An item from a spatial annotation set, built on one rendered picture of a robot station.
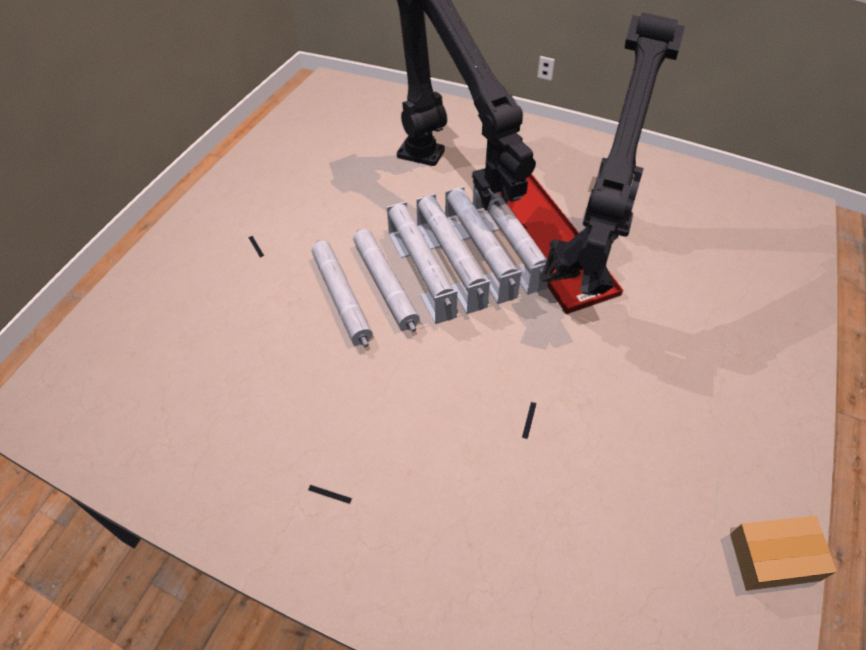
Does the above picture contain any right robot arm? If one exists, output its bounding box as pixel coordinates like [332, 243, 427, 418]
[397, 0, 536, 202]

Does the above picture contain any red scrap tray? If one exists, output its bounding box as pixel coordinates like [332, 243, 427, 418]
[506, 174, 623, 314]

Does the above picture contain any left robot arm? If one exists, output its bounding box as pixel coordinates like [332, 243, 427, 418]
[564, 12, 685, 296]

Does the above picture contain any black flat strip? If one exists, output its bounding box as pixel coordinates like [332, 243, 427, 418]
[522, 402, 536, 439]
[308, 485, 352, 504]
[249, 235, 264, 258]

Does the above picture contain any brown cardboard box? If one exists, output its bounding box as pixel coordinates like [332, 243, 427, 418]
[730, 515, 836, 591]

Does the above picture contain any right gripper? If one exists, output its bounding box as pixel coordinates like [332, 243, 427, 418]
[472, 156, 508, 210]

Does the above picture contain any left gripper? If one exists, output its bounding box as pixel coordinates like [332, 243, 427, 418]
[540, 230, 584, 282]

